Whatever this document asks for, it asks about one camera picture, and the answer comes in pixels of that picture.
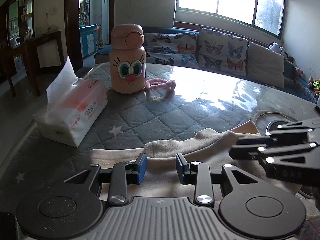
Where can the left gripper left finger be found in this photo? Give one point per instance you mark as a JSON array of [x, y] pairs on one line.
[[124, 174]]

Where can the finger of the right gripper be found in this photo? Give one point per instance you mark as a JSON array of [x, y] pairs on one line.
[[262, 139], [248, 152]]

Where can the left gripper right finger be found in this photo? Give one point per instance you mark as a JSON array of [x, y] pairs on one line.
[[199, 175]]

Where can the cream long-sleeve garment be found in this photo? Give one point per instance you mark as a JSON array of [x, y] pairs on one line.
[[207, 146]]

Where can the grey quilted table cover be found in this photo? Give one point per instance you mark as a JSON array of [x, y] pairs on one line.
[[53, 191]]

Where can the plain beige cushion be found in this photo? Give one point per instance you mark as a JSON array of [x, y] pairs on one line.
[[265, 65]]

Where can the colourful plush toys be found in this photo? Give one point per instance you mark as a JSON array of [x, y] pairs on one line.
[[314, 84]]

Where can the tissue pack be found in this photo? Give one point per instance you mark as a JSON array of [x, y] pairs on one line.
[[73, 105]]

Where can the white plush toy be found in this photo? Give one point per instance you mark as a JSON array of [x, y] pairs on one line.
[[277, 49]]

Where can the middle butterfly cushion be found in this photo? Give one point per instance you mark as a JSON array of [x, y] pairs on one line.
[[222, 52]]

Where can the butterfly cushion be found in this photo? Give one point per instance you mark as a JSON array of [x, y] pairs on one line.
[[222, 52], [171, 49]]

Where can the pink cartoon water bottle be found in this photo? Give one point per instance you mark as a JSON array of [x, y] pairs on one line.
[[127, 59]]

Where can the left butterfly cushion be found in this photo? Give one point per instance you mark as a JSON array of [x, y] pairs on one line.
[[171, 49]]

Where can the window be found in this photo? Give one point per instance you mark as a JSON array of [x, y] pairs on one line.
[[266, 15]]

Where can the dark wooden cabinet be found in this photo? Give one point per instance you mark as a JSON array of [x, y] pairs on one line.
[[34, 30]]

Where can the dark door frame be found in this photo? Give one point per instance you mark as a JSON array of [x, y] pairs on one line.
[[83, 20]]

